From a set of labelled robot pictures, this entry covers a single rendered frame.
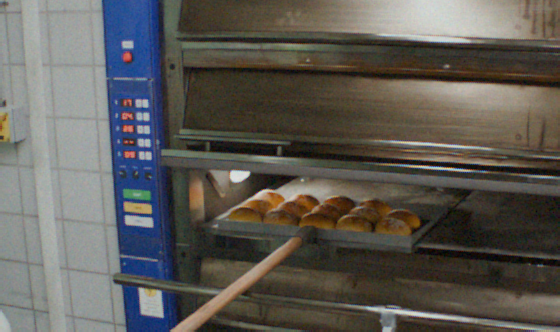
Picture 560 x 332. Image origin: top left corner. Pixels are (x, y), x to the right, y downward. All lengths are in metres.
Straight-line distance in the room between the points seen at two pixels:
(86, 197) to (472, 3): 1.26
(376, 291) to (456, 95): 0.56
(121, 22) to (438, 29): 0.87
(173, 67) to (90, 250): 0.63
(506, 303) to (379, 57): 0.69
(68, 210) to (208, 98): 0.60
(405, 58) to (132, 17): 0.75
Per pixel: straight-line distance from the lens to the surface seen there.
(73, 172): 3.24
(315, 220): 2.97
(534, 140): 2.65
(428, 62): 2.70
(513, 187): 2.55
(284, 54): 2.84
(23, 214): 3.40
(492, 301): 2.83
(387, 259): 2.85
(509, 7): 2.63
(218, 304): 2.48
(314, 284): 2.98
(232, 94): 2.93
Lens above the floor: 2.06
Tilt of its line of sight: 15 degrees down
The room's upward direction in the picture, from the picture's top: 2 degrees counter-clockwise
